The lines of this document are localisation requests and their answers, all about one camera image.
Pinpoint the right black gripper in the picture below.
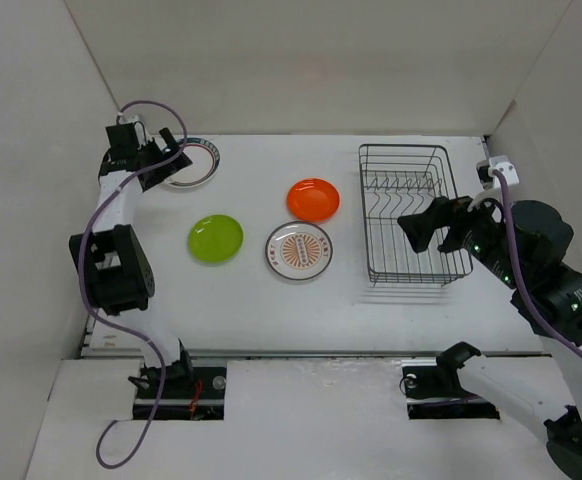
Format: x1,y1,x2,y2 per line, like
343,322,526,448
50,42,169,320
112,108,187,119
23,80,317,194
397,184,525,287

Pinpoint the white plate blue rim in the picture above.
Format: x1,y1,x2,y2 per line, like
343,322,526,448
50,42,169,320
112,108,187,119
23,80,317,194
164,137,221,189

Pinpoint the green plastic plate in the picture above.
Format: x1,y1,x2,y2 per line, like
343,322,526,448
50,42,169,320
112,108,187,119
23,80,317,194
187,214,244,264

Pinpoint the orange plastic plate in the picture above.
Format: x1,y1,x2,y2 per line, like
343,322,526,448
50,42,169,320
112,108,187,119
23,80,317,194
286,178,340,223

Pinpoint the white plate orange sunburst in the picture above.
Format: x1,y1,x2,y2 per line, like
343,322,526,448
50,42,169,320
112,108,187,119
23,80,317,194
265,221,333,282

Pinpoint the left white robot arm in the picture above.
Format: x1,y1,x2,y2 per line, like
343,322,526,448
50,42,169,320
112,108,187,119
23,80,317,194
69,122,195,397

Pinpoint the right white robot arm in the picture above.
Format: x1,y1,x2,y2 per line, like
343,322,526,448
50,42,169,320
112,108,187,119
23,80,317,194
397,197,582,479

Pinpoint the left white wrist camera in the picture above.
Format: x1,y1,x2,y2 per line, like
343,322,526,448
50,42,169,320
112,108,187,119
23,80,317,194
116,112,142,125

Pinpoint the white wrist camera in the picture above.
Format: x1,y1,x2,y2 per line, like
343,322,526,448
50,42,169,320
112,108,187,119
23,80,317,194
116,112,142,125
476,155,520,190

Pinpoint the black wire dish rack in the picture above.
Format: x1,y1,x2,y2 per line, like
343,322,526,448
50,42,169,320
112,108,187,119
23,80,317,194
358,143,473,286

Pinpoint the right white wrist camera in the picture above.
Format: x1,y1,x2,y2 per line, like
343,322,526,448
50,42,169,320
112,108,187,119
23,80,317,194
476,155,520,190

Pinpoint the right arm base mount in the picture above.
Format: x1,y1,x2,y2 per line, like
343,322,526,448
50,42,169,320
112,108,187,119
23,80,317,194
400,365,500,420

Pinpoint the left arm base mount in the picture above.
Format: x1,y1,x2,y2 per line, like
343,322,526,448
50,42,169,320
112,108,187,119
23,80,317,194
128,365,227,421

